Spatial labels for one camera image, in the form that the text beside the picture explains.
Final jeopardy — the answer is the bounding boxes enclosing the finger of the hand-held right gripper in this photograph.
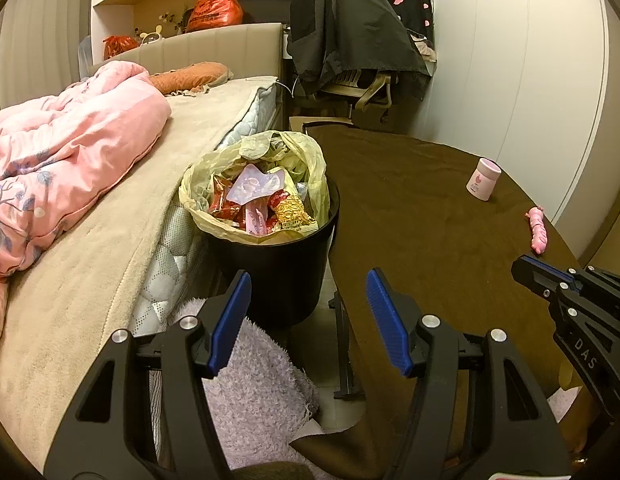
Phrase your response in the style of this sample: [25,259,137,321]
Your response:
[570,266,620,328]
[511,255,586,302]

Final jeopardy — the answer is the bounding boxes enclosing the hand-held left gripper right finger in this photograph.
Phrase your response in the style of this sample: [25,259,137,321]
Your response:
[366,267,573,480]

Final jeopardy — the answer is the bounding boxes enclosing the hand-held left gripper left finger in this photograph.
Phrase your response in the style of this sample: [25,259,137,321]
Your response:
[44,270,252,480]

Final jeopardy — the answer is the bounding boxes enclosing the black waste bin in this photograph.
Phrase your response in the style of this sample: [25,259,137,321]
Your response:
[210,175,341,328]

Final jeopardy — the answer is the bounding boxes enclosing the red wrapper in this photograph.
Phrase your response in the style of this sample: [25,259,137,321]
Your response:
[209,176,251,222]

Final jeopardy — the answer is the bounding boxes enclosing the red and gold snack packet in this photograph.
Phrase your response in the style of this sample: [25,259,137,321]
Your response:
[267,191,317,233]

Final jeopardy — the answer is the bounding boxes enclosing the lavender wrapper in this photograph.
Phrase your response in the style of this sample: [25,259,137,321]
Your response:
[230,167,283,206]

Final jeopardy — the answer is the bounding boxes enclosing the pink pig toy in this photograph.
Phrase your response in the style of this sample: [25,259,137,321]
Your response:
[525,205,548,256]

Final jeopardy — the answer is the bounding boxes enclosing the black folding table leg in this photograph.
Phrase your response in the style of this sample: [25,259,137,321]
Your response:
[329,290,367,401]

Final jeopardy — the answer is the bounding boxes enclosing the lavender fluffy cloth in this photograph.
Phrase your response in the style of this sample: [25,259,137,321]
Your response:
[170,297,321,480]

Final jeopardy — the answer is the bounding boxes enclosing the person's bare leg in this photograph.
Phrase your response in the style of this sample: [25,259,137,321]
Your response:
[557,385,593,453]

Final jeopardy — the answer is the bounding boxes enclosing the pink and white jar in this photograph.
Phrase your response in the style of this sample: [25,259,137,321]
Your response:
[466,157,501,202]

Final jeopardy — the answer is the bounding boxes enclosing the beige fleece bed blanket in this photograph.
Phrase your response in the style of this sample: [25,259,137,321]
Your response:
[0,75,279,453]

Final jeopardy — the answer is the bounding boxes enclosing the cardboard box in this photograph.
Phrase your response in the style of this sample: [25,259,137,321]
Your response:
[288,116,355,133]

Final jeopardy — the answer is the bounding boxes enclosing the beige chair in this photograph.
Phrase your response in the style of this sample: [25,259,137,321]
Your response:
[315,67,395,121]

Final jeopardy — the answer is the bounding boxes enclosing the pink floral quilt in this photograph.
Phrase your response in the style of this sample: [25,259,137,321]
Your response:
[0,61,171,351]

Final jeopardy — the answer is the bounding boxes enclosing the orange frilled pillow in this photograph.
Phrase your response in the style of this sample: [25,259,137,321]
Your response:
[148,61,235,97]

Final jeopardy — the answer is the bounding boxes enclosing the beige garment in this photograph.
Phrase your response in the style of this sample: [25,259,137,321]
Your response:
[415,35,438,63]

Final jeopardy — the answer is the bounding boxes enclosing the beige upholstered bed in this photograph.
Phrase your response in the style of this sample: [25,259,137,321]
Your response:
[0,22,283,461]

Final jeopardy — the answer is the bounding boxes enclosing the black jacket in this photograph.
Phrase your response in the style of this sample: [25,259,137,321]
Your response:
[288,0,433,101]

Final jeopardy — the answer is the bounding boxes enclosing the small orange plastic bag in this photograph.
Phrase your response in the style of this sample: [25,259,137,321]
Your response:
[103,35,134,60]

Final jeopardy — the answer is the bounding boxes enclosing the dried flower bunch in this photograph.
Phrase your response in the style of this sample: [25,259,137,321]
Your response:
[160,5,191,33]

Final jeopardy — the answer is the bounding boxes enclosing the large orange plastic bag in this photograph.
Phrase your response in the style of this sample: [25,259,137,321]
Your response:
[186,0,244,32]

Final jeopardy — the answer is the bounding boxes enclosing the grey vertical curtain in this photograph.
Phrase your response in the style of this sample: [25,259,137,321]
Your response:
[0,0,95,111]

